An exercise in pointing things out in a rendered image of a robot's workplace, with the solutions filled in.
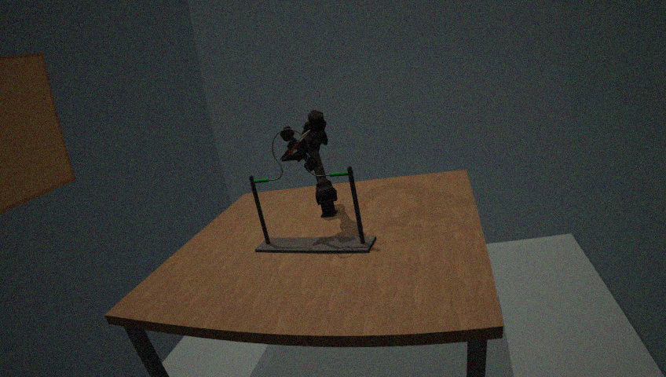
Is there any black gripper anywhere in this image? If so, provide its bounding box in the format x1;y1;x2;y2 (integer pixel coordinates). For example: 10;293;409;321
280;126;318;171

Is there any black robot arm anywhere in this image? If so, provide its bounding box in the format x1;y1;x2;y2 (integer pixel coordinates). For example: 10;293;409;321
301;110;338;218

